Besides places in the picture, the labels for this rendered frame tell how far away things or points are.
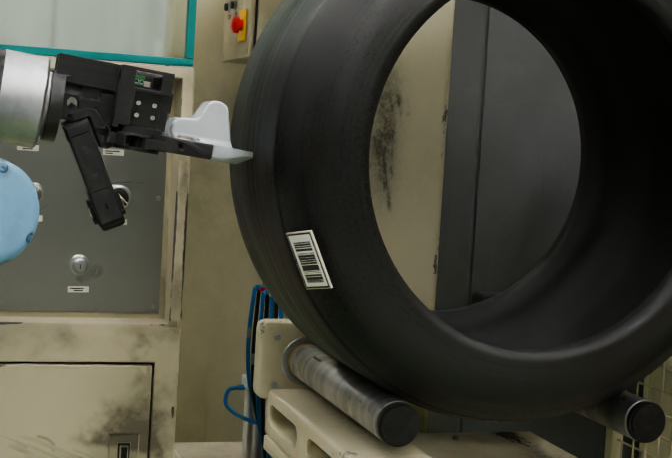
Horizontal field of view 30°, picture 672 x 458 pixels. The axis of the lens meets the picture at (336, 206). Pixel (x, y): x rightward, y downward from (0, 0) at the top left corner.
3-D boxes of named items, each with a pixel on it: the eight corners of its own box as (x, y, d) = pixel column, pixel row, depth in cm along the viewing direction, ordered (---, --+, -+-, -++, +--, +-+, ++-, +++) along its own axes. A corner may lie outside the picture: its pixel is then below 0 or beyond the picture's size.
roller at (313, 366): (280, 354, 156) (311, 335, 157) (297, 384, 157) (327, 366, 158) (370, 418, 123) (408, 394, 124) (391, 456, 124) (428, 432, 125)
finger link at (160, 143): (216, 145, 123) (128, 129, 121) (214, 160, 123) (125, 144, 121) (207, 144, 128) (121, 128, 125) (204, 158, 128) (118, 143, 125)
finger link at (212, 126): (267, 110, 126) (178, 92, 123) (257, 168, 126) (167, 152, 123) (260, 110, 129) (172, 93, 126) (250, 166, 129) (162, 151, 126)
